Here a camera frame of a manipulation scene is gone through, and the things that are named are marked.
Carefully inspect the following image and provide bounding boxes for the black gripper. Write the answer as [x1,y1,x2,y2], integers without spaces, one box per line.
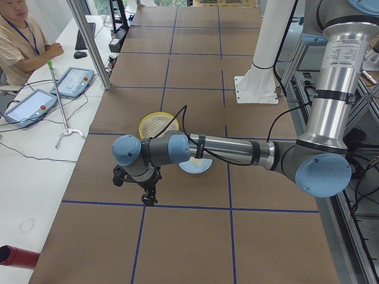
[113,164,162,206]

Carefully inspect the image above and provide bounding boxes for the white steamed bun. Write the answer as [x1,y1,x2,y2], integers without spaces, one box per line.
[192,157,204,167]

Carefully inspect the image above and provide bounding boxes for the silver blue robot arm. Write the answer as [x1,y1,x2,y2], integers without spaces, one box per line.
[111,1,378,206]

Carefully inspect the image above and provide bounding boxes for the yellow rimmed steamer basket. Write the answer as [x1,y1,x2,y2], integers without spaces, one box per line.
[139,112,179,139]

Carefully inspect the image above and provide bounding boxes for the light blue plate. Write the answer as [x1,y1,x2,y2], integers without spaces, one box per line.
[178,157,213,174]

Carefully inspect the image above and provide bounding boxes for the reacher grabber stick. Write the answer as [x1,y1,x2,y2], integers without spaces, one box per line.
[47,60,86,149]

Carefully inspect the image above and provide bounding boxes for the far teach pendant tablet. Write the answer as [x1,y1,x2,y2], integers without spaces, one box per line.
[56,67,94,99]

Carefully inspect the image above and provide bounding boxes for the teach pendant tablet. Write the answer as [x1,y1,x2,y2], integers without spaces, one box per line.
[56,67,94,99]
[4,89,57,127]

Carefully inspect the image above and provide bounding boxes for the near teach pendant tablet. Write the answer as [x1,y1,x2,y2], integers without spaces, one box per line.
[4,89,57,127]

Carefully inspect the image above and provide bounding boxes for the red cylinder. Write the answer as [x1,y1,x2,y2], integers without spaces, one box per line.
[1,245,40,269]

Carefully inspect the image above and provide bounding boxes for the black box device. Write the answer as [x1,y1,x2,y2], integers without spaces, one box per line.
[108,29,127,53]

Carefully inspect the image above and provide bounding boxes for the black computer mouse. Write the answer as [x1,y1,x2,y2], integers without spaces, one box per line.
[73,51,87,59]

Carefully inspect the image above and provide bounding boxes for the black keyboard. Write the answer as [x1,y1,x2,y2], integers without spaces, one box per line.
[75,22,97,51]

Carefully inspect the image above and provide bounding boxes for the black metal rack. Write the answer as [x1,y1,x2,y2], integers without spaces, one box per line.
[108,0,129,34]

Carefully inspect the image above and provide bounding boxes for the seated person beige shirt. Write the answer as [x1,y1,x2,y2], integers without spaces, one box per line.
[1,1,63,86]

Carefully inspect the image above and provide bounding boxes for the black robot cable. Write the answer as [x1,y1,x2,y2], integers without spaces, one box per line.
[153,104,314,166]

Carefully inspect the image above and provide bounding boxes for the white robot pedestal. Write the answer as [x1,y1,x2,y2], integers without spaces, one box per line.
[235,0,297,104]

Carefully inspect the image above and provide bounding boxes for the aluminium frame post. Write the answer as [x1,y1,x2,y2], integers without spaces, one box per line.
[67,0,111,90]

